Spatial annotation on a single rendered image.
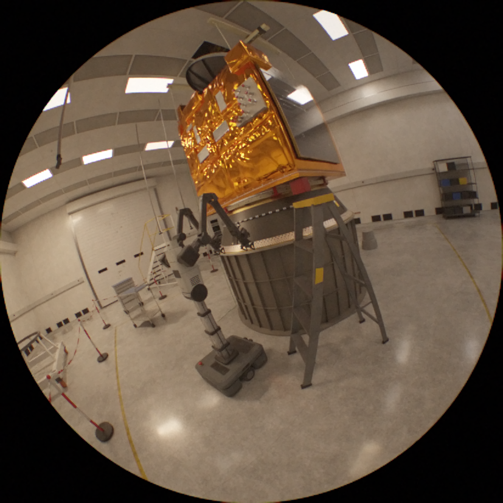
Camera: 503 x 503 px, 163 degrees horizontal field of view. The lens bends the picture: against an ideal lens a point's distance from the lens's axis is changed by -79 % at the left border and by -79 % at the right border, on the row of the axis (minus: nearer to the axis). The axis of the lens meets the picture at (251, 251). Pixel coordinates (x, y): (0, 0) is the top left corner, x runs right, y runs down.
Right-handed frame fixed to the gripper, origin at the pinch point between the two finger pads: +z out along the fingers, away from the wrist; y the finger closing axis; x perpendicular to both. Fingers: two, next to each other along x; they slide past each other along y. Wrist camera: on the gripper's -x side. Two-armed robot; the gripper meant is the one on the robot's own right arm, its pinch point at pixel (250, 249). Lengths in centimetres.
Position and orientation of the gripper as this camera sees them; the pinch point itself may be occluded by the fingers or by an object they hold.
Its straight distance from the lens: 170.7
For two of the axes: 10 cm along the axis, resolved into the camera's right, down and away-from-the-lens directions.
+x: -3.8, 7.7, -5.1
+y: -7.3, 0.9, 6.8
